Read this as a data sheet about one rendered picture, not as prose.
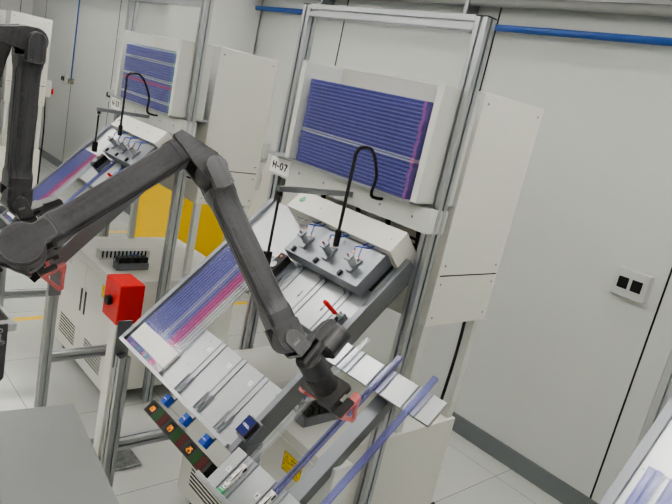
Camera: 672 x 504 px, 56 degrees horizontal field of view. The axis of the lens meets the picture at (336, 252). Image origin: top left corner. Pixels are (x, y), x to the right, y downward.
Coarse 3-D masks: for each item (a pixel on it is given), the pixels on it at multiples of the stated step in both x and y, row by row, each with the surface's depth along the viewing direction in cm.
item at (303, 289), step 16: (272, 208) 226; (288, 208) 222; (256, 224) 223; (288, 224) 216; (272, 240) 213; (288, 240) 209; (288, 272) 198; (304, 272) 195; (288, 288) 193; (304, 288) 190; (320, 288) 188; (336, 288) 185; (304, 304) 186; (320, 304) 183; (336, 304) 181; (352, 304) 178; (304, 320) 181; (320, 320) 179
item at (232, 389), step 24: (192, 360) 187; (216, 360) 183; (240, 360) 179; (192, 384) 180; (216, 384) 176; (240, 384) 173; (264, 384) 170; (216, 408) 171; (240, 408) 168; (264, 408) 165
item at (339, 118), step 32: (320, 96) 201; (352, 96) 190; (384, 96) 180; (320, 128) 201; (352, 128) 190; (384, 128) 180; (416, 128) 172; (320, 160) 201; (352, 160) 190; (384, 160) 180; (416, 160) 173
